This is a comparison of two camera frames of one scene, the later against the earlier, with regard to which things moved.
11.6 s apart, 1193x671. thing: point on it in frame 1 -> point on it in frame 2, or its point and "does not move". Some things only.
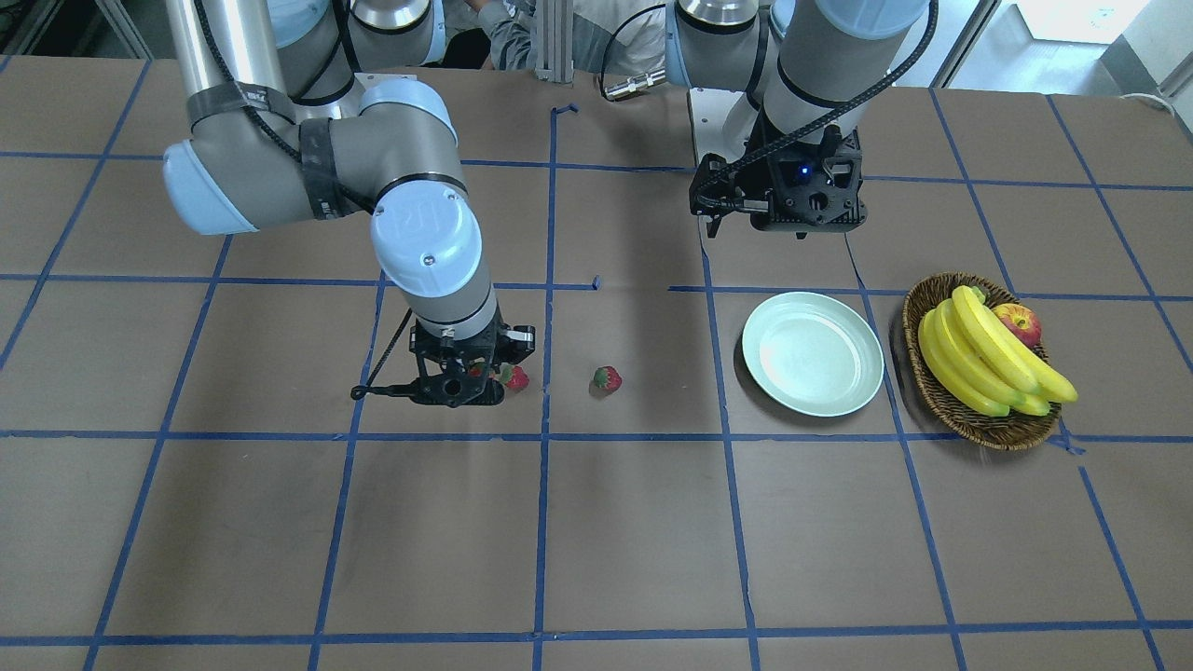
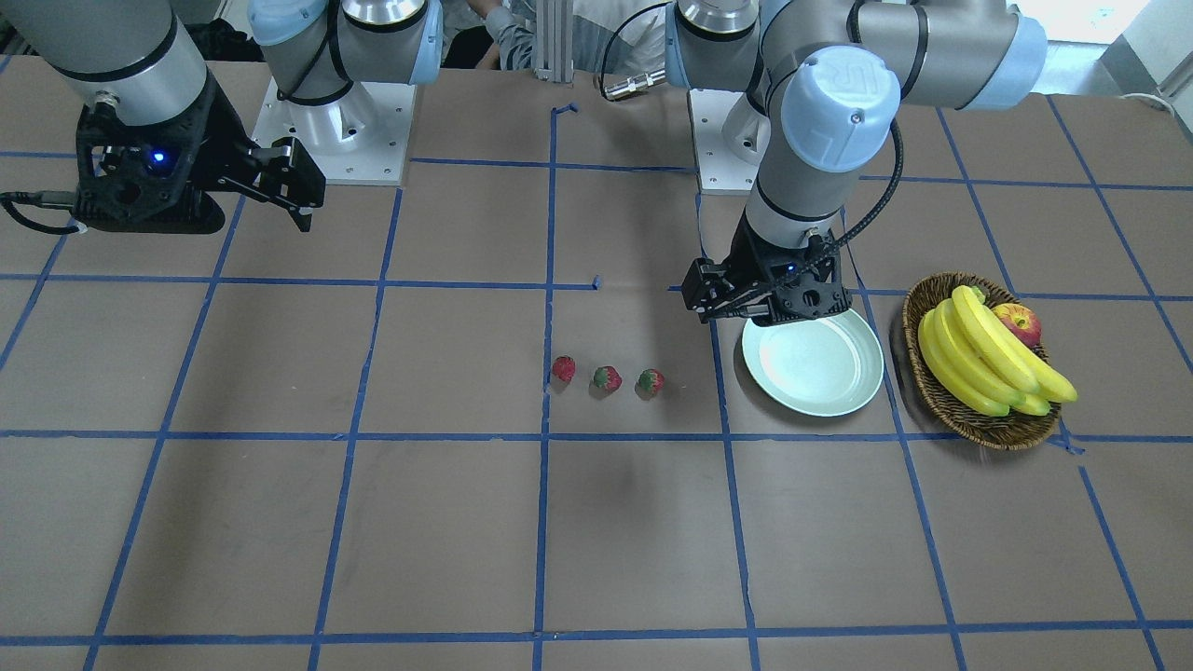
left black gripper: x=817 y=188 -> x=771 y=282
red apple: x=1022 y=320 does not move
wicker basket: x=1017 y=430 does not move
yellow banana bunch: x=981 y=364 does not move
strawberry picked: x=514 y=376 -> x=649 y=382
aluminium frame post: x=555 y=40 does not move
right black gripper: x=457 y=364 -> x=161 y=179
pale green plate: x=814 y=352 does not move
